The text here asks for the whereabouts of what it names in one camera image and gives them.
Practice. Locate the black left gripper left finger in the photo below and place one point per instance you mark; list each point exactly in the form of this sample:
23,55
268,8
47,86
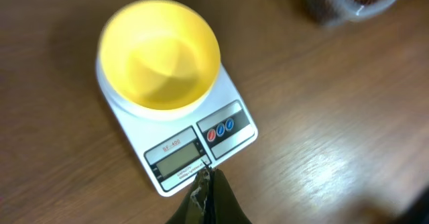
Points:
192,209

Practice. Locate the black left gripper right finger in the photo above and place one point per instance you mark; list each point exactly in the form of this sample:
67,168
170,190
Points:
223,206

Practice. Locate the white digital kitchen scale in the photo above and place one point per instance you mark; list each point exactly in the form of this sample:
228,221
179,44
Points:
173,151

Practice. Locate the yellow plastic bowl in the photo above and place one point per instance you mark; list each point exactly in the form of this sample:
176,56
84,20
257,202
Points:
159,54

